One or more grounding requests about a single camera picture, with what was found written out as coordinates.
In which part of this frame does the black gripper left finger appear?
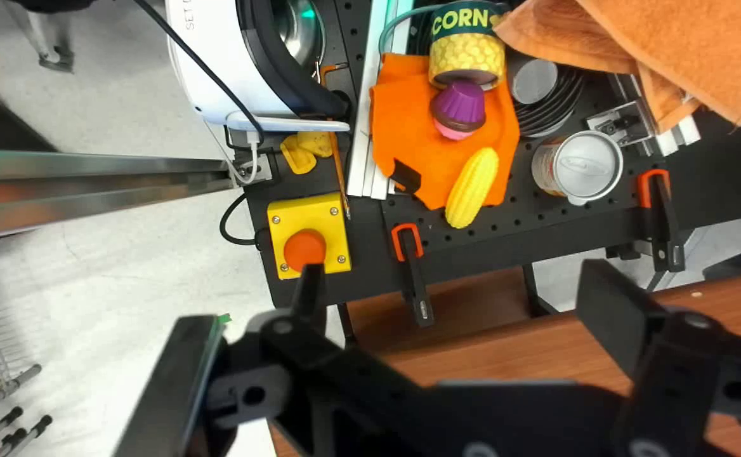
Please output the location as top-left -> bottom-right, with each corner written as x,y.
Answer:
113,314 -> 234,457

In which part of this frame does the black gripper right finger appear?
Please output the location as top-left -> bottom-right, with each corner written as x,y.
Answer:
576,259 -> 671,375

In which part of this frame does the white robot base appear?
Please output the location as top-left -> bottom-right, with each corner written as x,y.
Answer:
166,0 -> 350,131

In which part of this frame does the black orange clamp right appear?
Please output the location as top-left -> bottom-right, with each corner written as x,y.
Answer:
634,166 -> 685,272

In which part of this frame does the black orange clamp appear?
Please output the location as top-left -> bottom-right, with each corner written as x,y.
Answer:
634,166 -> 685,272
390,224 -> 435,326

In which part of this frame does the peaches can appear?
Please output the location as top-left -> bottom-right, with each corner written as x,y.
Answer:
531,130 -> 625,205

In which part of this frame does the wooden desk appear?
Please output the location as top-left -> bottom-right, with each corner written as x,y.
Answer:
266,265 -> 741,457

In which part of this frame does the yellow toy corn cob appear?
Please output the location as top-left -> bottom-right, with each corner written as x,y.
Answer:
444,146 -> 501,227

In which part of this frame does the stack of dark plates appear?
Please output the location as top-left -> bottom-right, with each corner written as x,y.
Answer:
510,57 -> 586,140

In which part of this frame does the yellow emergency stop button box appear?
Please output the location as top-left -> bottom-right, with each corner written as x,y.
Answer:
266,193 -> 352,278

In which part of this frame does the black perforated side table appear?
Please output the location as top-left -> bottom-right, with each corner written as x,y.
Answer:
242,0 -> 741,309

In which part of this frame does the purple toy cupcake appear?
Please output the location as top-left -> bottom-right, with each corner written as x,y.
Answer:
430,80 -> 484,140

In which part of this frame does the orange towel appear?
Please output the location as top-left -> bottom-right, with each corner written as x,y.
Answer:
494,0 -> 741,130

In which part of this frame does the corn can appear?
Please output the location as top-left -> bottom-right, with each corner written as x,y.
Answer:
430,3 -> 506,88

